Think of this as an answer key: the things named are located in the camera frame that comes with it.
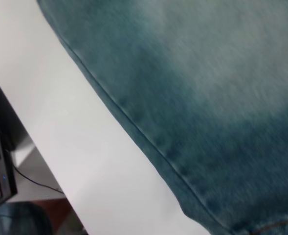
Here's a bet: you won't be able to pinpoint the blue denim shorts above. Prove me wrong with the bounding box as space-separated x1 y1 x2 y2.
36 0 288 235

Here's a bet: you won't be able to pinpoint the dark rounded seat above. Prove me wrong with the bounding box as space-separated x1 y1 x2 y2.
0 202 53 235

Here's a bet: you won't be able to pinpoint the thin black cable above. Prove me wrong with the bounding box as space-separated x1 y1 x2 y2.
13 165 66 194

